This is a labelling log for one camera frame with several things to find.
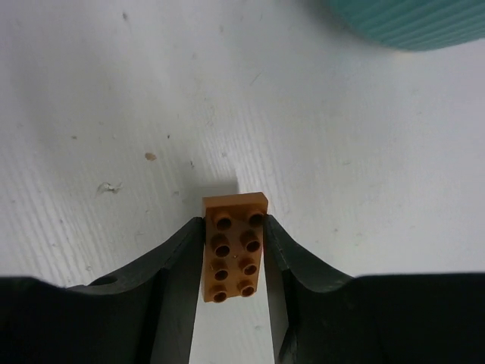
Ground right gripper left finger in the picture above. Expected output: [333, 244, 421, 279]
[1, 218, 205, 363]

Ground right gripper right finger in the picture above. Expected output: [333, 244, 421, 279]
[264, 216, 484, 363]

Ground teal divided round container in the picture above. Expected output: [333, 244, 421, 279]
[328, 0, 484, 52]

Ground brown lego plate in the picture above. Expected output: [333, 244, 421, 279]
[202, 192, 268, 303]

